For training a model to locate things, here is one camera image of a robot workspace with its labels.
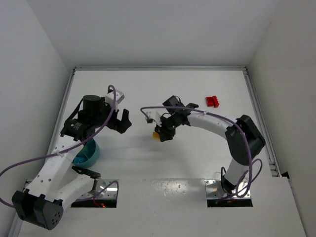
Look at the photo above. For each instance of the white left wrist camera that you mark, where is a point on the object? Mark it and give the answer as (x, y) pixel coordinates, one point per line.
(116, 96)

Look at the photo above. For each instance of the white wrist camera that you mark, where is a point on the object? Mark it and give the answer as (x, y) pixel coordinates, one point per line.
(153, 117)
(116, 96)

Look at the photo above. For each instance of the teal divided round container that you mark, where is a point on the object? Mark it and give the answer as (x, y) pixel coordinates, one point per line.
(90, 151)

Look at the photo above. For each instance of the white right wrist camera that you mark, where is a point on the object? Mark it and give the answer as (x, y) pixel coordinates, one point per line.
(153, 117)

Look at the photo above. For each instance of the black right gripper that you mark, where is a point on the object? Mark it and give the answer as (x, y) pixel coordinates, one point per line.
(167, 131)

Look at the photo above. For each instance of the red long lego brick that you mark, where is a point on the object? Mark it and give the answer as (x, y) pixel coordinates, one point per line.
(215, 101)

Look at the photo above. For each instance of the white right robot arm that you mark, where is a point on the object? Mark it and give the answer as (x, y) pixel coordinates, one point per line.
(244, 139)

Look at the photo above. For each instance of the blue lego brick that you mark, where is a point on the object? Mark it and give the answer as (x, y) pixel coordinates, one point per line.
(79, 160)

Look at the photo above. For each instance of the yellow long lego brick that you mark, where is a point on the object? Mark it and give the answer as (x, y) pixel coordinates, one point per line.
(156, 135)

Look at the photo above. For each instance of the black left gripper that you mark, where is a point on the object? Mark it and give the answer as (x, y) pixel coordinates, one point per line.
(114, 121)

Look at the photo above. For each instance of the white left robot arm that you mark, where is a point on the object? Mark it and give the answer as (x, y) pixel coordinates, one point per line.
(59, 183)

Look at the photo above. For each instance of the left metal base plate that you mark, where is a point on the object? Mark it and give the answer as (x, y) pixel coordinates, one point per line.
(102, 189)

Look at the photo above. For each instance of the red small lego brick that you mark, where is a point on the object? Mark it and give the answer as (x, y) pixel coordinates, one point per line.
(209, 101)

